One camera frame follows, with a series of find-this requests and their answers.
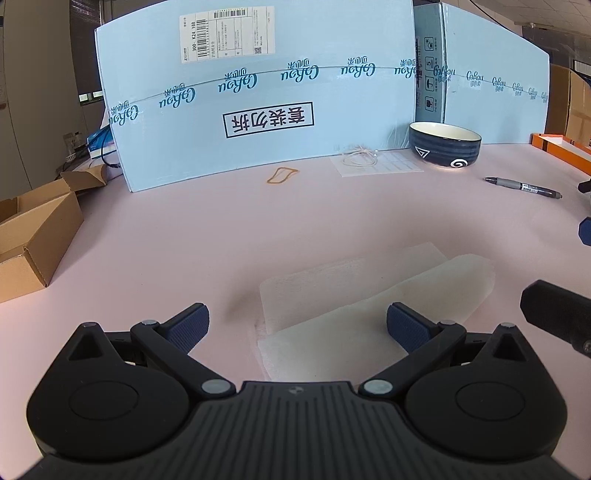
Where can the dark blue patterned bowl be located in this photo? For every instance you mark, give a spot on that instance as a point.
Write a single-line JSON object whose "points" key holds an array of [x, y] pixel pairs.
{"points": [[443, 147]]}

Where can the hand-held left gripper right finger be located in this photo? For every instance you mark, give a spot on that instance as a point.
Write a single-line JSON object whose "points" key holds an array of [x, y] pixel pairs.
{"points": [[406, 325]]}

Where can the tan rubber band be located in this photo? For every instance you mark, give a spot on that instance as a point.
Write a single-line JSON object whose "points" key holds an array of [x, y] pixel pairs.
{"points": [[269, 177]]}

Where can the large light blue carton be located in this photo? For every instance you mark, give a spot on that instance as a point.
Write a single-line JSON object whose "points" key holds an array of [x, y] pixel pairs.
{"points": [[277, 115]]}

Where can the orange flat box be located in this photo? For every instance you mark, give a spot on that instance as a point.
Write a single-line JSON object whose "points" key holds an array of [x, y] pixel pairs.
{"points": [[561, 147]]}

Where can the clear plastic sleeve with paper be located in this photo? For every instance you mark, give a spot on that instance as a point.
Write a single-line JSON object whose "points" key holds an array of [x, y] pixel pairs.
{"points": [[397, 164]]}

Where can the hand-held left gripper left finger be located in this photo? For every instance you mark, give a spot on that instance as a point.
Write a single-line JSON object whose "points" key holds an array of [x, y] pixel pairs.
{"points": [[189, 325]]}

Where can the open brown cardboard box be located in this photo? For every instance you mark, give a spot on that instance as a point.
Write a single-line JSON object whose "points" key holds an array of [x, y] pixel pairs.
{"points": [[41, 221]]}

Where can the tall brown cardboard box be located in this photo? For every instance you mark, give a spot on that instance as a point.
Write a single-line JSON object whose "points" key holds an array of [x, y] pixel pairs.
{"points": [[570, 106]]}

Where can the light blue carton with icons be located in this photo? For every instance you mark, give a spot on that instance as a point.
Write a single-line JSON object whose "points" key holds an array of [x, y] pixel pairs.
{"points": [[489, 106]]}

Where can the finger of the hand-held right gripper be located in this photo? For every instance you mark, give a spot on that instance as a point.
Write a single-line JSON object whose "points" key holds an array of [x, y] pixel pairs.
{"points": [[558, 314], [585, 232]]}

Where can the blue tissue pack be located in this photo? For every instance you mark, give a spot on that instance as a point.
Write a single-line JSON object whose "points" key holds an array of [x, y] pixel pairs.
{"points": [[99, 145]]}

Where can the grey black pen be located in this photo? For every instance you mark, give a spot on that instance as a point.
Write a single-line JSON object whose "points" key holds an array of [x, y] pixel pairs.
{"points": [[521, 187]]}

